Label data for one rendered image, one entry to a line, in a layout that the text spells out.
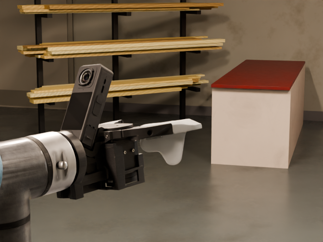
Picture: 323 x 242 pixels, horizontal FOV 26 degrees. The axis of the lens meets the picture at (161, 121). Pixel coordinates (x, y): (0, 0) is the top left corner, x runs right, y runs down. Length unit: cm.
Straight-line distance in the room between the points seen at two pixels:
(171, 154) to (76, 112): 14
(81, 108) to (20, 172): 15
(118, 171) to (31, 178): 14
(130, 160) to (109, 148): 4
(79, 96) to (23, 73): 890
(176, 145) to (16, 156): 24
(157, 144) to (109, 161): 7
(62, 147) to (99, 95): 10
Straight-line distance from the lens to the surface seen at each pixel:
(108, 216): 517
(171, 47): 795
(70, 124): 91
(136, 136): 91
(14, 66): 987
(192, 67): 908
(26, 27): 973
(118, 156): 91
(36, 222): 511
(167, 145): 95
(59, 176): 85
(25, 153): 82
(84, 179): 89
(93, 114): 90
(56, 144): 85
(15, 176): 80
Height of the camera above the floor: 165
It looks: 11 degrees down
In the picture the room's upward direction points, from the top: straight up
